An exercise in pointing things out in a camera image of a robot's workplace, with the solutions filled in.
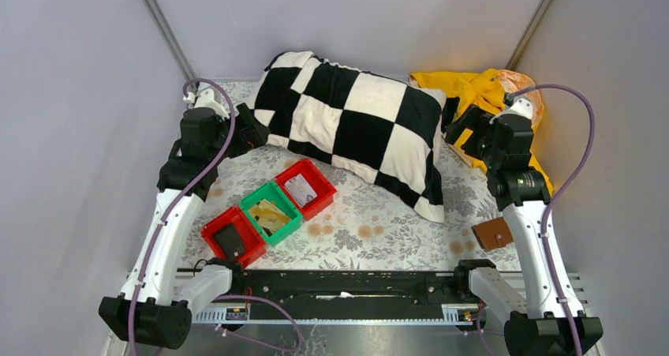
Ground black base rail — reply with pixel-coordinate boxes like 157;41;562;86
226;269;480;323

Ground yellow cloth garment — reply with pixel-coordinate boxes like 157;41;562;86
409;69;554;196

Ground yellow cards in green bin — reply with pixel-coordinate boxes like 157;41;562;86
248;199;291;236

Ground red bin with card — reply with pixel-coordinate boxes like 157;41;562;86
273;159;337;221

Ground black white checkered pillow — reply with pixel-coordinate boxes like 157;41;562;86
246;51;447;223

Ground red bin with black wallet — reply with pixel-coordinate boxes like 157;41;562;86
201;206;266;268

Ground green plastic bin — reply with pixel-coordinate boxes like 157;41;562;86
239;181;303;246

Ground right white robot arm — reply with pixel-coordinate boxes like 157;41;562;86
445;96;603;355

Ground floral table mat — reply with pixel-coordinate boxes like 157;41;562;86
178;80;524;272

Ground white id card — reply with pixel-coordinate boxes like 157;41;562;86
284;174;318;208

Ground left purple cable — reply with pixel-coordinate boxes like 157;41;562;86
127;77;305;356

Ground brown leather card holder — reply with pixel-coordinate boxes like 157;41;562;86
472;218;514;251

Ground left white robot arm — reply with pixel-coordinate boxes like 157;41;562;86
99;99;269;350

